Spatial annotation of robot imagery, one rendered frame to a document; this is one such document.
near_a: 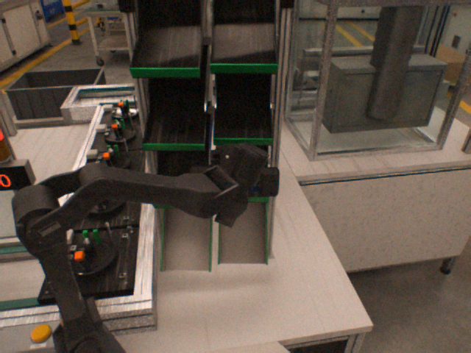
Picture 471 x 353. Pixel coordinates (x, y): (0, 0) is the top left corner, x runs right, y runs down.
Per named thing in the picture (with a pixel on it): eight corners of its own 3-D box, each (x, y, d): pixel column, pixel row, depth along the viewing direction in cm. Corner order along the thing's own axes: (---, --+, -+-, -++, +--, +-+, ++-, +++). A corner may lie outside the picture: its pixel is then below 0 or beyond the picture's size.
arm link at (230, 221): (236, 234, 63) (257, 190, 61) (207, 223, 63) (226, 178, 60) (238, 218, 70) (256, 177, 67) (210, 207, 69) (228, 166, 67)
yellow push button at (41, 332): (49, 343, 81) (46, 338, 80) (31, 345, 81) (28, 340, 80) (54, 327, 85) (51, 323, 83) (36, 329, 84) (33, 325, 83)
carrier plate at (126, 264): (134, 293, 93) (132, 287, 92) (39, 304, 90) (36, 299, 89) (139, 231, 113) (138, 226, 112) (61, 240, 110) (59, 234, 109)
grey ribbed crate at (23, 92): (102, 115, 266) (96, 84, 253) (15, 120, 258) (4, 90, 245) (110, 94, 301) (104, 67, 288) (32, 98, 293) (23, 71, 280)
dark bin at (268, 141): (272, 145, 78) (275, 124, 72) (213, 145, 78) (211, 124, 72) (268, 59, 93) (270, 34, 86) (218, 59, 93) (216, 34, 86)
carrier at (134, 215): (140, 228, 114) (133, 197, 107) (62, 236, 111) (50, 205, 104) (143, 185, 134) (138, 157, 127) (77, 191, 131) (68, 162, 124)
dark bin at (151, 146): (204, 151, 76) (202, 130, 70) (144, 151, 76) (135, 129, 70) (210, 61, 91) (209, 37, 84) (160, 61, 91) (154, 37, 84)
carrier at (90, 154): (143, 184, 134) (138, 156, 127) (77, 190, 131) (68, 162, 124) (146, 153, 154) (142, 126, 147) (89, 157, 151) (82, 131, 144)
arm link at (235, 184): (201, 215, 58) (228, 151, 54) (179, 190, 64) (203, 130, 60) (252, 218, 65) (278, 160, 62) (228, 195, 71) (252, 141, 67)
